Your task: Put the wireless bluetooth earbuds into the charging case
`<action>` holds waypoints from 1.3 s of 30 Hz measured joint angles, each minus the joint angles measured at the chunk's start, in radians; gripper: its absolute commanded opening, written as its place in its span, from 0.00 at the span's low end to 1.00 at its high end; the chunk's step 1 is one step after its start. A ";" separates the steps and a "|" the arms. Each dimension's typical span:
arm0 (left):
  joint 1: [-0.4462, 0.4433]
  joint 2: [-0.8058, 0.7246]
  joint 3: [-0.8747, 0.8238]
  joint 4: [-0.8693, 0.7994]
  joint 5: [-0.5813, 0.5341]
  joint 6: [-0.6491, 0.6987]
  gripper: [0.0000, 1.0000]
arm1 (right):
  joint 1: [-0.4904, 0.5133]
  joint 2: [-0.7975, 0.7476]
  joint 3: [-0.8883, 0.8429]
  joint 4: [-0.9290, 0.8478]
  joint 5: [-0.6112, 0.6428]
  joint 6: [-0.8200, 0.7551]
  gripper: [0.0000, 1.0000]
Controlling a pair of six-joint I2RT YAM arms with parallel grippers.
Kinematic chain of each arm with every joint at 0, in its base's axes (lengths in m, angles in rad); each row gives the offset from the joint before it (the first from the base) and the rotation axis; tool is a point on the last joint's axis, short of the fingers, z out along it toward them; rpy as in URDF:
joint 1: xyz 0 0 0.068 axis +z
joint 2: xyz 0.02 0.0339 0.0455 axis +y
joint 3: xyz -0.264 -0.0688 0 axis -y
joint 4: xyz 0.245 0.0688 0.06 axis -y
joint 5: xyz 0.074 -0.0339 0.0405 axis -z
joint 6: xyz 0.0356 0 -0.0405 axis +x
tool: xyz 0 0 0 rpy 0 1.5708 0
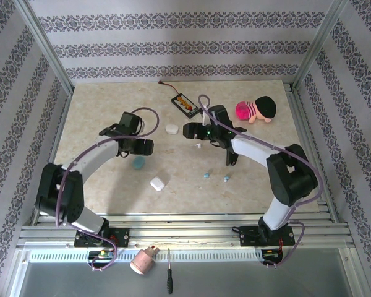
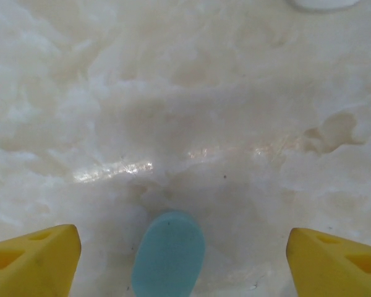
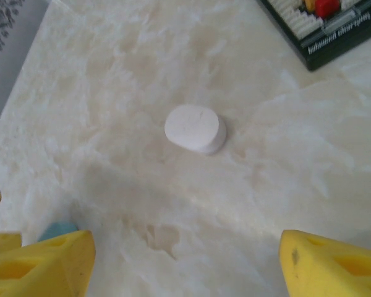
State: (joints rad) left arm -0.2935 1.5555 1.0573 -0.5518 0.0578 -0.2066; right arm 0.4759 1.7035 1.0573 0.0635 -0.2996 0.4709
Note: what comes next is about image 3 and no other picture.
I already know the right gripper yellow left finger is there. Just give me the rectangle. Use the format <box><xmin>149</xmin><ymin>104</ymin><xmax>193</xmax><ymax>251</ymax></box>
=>
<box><xmin>0</xmin><ymin>230</ymin><xmax>96</xmax><ymax>297</ymax></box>

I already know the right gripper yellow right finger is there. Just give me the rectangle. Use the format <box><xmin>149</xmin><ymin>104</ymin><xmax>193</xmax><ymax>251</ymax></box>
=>
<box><xmin>279</xmin><ymin>228</ymin><xmax>371</xmax><ymax>297</ymax></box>

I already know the blue earbud case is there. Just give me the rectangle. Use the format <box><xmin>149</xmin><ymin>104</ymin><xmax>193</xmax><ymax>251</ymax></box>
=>
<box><xmin>36</xmin><ymin>221</ymin><xmax>79</xmax><ymax>243</ymax></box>

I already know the white oval earbud case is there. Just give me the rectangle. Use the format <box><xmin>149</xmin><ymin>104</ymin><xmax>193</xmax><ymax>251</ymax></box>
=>
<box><xmin>163</xmin><ymin>104</ymin><xmax>228</xmax><ymax>156</ymax></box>

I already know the black balance charging board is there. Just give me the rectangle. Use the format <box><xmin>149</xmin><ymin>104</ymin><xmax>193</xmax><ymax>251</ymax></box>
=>
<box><xmin>256</xmin><ymin>0</ymin><xmax>371</xmax><ymax>72</ymax></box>

